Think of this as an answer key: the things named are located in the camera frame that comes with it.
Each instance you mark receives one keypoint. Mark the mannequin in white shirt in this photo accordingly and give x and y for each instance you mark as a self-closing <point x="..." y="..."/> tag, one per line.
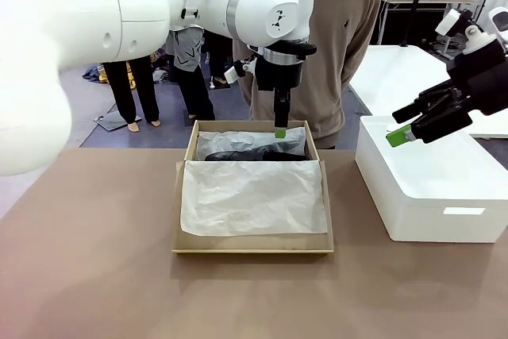
<point x="190" y="77"/>

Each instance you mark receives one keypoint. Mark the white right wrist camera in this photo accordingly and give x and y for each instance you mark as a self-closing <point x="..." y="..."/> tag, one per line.
<point x="460" y="27"/>

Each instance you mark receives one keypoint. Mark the white plastic storage bin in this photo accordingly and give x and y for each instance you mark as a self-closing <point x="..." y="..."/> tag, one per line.
<point x="428" y="204"/>

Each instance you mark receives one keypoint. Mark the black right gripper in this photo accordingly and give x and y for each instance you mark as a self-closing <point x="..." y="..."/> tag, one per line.
<point x="484" y="77"/>

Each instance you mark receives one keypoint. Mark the grey background desk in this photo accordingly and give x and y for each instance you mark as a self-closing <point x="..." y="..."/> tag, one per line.
<point x="420" y="1"/>

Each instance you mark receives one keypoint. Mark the person in beige sweater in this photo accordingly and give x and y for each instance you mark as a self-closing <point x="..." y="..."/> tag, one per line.
<point x="337" y="37"/>

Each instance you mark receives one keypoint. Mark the grey mannequin base plate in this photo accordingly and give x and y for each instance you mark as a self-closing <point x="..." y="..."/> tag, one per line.
<point x="113" y="121"/>

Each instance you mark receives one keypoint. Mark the black vertical pole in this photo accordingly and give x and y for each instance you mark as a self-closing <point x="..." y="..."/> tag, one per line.
<point x="414" y="1"/>

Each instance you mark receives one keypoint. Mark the mannequin in cream jacket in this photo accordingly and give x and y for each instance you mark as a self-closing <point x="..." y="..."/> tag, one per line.
<point x="127" y="89"/>

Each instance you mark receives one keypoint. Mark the pile of clothes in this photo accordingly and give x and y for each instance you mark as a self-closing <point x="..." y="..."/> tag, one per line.
<point x="160" y="76"/>

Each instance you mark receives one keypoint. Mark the white tissue paper sheet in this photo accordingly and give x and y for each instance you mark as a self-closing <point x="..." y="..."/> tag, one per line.
<point x="254" y="200"/>

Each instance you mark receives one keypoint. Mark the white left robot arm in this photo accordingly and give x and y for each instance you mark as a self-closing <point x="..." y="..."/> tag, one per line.
<point x="99" y="9"/>

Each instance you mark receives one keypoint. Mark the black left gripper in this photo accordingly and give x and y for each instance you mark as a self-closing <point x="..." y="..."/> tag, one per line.
<point x="278" y="75"/>

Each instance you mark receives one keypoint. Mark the brown cardboard shoe box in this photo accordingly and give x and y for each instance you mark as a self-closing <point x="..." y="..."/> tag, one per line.
<point x="178" y="204"/>

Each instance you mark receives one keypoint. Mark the black leather shoe with buckle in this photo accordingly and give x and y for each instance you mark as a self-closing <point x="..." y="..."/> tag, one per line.
<point x="238" y="155"/>

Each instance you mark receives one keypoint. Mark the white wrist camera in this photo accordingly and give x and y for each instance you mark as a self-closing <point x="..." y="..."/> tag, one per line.
<point x="234" y="73"/>
<point x="460" y="27"/>

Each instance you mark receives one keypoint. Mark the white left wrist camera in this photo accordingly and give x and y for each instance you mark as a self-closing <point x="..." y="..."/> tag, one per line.
<point x="234" y="73"/>

